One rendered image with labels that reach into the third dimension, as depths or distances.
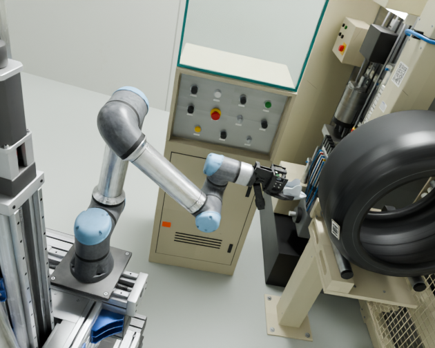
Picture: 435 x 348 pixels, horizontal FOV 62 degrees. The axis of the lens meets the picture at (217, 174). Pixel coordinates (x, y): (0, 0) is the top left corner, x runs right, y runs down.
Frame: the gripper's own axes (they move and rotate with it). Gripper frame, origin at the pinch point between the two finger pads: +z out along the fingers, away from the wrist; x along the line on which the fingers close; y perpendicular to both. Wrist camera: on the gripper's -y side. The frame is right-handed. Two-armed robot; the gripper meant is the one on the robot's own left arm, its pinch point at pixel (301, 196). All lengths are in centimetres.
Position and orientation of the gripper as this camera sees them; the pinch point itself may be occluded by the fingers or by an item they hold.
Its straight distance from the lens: 129.7
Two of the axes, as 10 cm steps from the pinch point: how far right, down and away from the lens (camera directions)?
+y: 3.2, -7.7, -5.5
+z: 9.5, 2.8, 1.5
